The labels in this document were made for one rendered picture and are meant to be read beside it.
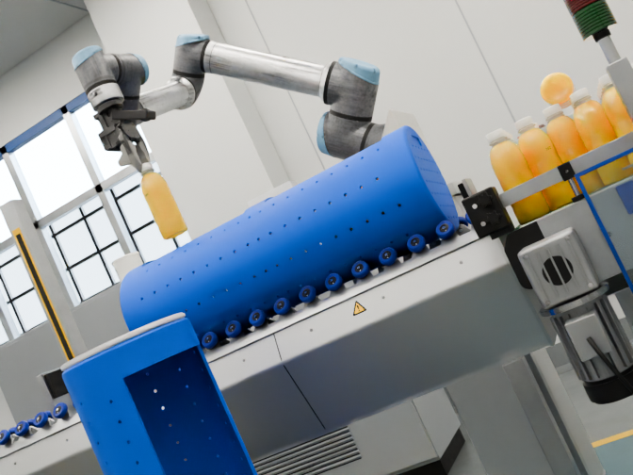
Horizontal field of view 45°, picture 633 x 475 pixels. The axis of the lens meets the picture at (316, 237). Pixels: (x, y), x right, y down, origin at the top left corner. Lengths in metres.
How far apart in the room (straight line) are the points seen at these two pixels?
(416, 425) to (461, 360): 1.70
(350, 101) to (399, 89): 2.09
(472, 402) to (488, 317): 0.81
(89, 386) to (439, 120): 3.38
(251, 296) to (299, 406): 0.30
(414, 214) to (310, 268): 0.29
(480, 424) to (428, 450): 1.00
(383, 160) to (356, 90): 0.84
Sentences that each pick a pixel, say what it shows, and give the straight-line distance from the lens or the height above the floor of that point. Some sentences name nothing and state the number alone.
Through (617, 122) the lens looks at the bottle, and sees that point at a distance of 1.71.
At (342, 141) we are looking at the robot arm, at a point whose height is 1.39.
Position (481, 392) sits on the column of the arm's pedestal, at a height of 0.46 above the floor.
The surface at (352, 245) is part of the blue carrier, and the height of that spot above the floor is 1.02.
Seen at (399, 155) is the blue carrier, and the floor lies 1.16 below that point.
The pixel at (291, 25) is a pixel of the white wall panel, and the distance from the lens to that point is 4.98.
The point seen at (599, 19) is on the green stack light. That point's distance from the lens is 1.50.
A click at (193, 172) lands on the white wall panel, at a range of 4.87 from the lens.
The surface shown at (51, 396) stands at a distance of 2.41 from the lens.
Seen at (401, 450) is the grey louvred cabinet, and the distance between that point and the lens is 3.59.
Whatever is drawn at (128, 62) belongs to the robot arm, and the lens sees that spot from 2.29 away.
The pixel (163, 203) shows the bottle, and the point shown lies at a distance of 2.08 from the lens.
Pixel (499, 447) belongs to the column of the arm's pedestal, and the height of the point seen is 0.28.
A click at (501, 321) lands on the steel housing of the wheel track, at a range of 1.80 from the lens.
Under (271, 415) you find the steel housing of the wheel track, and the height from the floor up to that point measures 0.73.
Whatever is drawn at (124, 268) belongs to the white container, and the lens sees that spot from 4.22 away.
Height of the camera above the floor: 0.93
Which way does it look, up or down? 4 degrees up
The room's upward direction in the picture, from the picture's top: 25 degrees counter-clockwise
